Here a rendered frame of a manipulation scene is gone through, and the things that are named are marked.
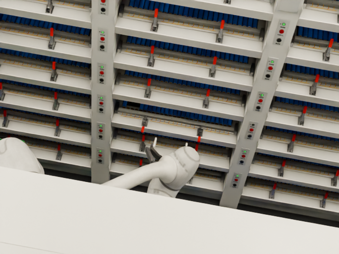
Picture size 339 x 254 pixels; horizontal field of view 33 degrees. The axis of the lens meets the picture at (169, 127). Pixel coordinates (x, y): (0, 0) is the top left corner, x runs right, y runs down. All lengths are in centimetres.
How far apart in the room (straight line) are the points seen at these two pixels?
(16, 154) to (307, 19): 117
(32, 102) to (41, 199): 188
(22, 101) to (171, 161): 101
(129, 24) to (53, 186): 146
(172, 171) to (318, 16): 80
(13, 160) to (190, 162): 62
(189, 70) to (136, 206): 156
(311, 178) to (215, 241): 204
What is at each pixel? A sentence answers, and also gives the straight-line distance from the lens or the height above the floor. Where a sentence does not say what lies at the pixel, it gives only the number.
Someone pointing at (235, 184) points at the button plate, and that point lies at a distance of 295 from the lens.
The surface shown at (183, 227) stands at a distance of 94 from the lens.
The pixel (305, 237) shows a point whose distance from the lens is 98.
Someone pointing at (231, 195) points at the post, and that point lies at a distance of 303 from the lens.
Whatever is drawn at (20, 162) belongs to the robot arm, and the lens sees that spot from 194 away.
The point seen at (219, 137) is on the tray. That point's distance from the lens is 273.
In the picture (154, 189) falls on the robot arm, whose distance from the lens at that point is 219.
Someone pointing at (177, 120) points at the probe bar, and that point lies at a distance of 272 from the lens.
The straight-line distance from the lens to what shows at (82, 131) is 291.
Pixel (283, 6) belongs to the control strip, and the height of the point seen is 130.
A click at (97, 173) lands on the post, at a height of 9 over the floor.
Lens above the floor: 251
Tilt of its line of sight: 47 degrees down
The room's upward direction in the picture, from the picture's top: 8 degrees clockwise
